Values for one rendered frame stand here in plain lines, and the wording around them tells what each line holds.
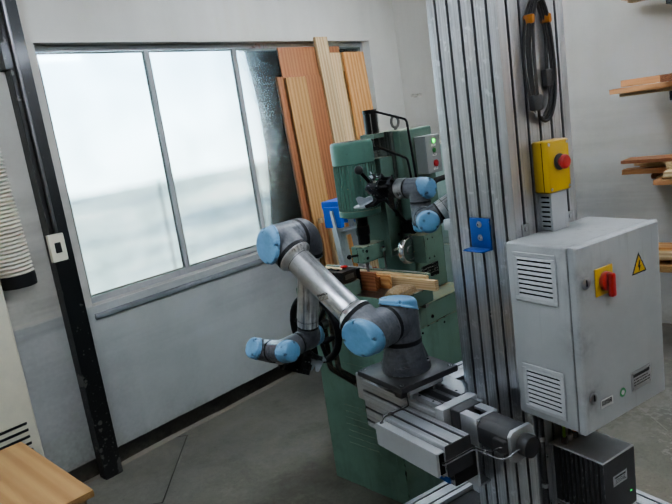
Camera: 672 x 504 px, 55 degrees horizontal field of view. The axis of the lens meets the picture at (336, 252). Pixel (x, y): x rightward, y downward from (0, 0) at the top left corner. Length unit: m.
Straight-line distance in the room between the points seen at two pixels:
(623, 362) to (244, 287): 2.68
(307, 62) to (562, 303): 3.11
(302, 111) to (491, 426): 2.86
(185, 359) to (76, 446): 0.73
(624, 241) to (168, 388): 2.71
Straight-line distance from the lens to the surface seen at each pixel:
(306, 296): 2.17
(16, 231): 3.10
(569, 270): 1.58
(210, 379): 3.93
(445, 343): 2.83
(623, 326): 1.75
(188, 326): 3.78
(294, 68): 4.31
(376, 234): 2.77
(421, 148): 2.77
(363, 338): 1.81
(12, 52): 3.29
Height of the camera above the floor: 1.58
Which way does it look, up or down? 11 degrees down
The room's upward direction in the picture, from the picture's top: 8 degrees counter-clockwise
